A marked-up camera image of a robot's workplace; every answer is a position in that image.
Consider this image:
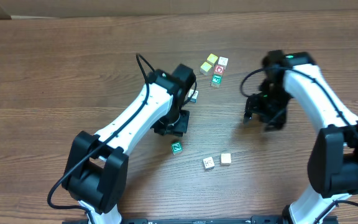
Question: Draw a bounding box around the white block blue side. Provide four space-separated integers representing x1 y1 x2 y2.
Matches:
188 89 198 103

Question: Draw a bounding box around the white block blue H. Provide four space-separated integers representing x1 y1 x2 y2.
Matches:
203 157 215 170

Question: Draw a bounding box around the green picture block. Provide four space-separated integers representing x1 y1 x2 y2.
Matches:
211 74 223 88

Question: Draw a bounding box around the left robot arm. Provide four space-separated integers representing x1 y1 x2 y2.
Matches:
62 64 196 223

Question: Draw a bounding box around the yellow block lower left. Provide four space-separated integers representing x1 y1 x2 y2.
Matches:
200 62 213 76

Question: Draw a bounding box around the red circle block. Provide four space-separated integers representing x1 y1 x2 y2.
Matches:
214 65 224 75

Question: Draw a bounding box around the yellow block upper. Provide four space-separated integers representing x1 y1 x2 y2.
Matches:
206 54 219 65

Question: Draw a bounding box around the red M block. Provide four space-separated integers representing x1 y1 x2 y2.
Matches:
171 141 183 155

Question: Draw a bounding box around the white block top right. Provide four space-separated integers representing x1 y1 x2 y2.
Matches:
218 57 228 70

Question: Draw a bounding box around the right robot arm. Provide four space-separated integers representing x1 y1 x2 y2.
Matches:
243 50 358 224

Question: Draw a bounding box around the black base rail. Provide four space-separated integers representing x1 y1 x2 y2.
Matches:
62 214 339 224

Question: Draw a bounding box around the yellow plain wooden block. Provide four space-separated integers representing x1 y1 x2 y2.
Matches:
221 153 232 166

